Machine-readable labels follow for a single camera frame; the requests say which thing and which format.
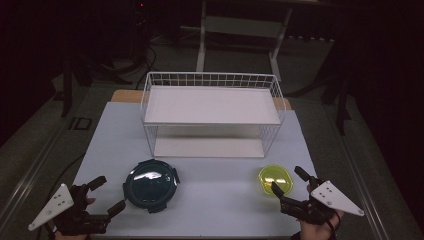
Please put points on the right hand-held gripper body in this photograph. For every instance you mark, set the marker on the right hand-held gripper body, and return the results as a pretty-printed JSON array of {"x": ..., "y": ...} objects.
[{"x": 333, "y": 198}]

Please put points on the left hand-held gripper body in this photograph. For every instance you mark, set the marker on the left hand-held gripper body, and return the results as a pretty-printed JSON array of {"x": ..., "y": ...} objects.
[{"x": 66, "y": 213}]

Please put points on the yellow-green oval lidded container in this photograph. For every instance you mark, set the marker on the yellow-green oval lidded container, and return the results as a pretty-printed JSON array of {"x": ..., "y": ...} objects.
[{"x": 276, "y": 175}]

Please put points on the person's left hand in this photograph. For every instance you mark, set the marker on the person's left hand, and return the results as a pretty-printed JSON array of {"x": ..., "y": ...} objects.
[{"x": 89, "y": 201}]

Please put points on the person's right hand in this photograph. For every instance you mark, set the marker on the person's right hand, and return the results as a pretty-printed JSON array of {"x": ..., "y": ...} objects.
[{"x": 316, "y": 231}]

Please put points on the black metal stand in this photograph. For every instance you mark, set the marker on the black metal stand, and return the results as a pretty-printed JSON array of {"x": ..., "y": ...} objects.
[{"x": 66, "y": 93}]

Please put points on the black floor socket frame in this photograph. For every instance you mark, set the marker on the black floor socket frame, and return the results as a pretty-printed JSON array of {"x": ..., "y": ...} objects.
[{"x": 80, "y": 123}]

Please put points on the white metal table frame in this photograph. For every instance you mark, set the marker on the white metal table frame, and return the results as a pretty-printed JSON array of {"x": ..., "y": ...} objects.
[{"x": 201, "y": 50}]

